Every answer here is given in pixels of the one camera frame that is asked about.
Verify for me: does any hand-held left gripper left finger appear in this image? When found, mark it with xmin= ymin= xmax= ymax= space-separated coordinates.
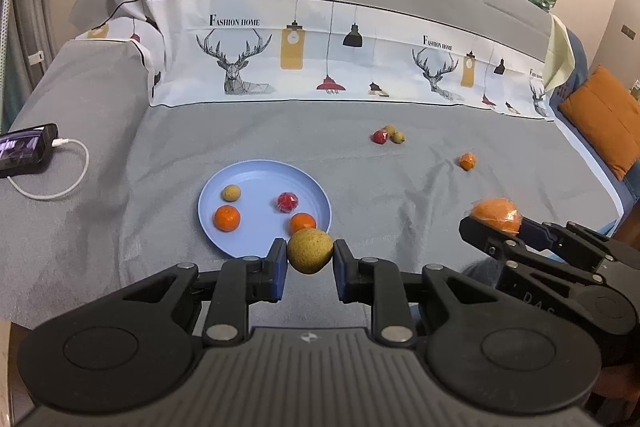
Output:
xmin=80 ymin=241 xmax=290 ymax=349

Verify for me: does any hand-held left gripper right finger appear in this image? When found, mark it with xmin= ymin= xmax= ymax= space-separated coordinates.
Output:
xmin=334 ymin=239 xmax=546 ymax=347

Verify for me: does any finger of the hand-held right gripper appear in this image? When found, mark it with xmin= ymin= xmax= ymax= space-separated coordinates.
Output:
xmin=460 ymin=217 xmax=606 ymax=288
xmin=522 ymin=218 xmax=640 ymax=278

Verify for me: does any bare orange tangerine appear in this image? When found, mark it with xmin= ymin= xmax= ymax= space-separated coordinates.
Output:
xmin=214 ymin=205 xmax=242 ymax=232
xmin=290 ymin=212 xmax=317 ymax=236

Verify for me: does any blue plastic plate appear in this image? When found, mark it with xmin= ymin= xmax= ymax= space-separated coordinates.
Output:
xmin=198 ymin=160 xmax=333 ymax=259

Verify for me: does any person's grey trouser leg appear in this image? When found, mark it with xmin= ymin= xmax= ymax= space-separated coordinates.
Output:
xmin=461 ymin=258 xmax=506 ymax=295

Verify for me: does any orange pillow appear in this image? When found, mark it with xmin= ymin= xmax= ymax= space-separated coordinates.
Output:
xmin=557 ymin=66 xmax=640 ymax=182

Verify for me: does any cream cloth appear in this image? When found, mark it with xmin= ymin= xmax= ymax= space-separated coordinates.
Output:
xmin=545 ymin=14 xmax=576 ymax=90

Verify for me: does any black smartphone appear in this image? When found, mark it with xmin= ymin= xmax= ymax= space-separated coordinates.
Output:
xmin=0 ymin=123 xmax=60 ymax=178

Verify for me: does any grey curtain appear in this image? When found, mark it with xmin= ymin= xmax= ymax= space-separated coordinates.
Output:
xmin=0 ymin=0 xmax=58 ymax=128

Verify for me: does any white charging cable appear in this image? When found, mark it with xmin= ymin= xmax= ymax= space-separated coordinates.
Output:
xmin=9 ymin=138 xmax=91 ymax=200

